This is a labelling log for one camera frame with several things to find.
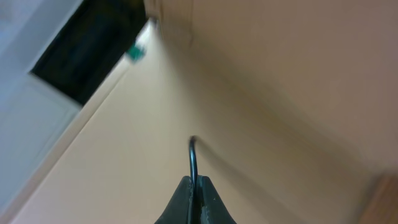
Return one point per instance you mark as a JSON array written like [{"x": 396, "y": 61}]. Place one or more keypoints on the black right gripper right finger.
[{"x": 211, "y": 207}]

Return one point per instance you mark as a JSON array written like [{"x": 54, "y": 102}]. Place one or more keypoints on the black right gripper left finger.
[{"x": 179, "y": 207}]

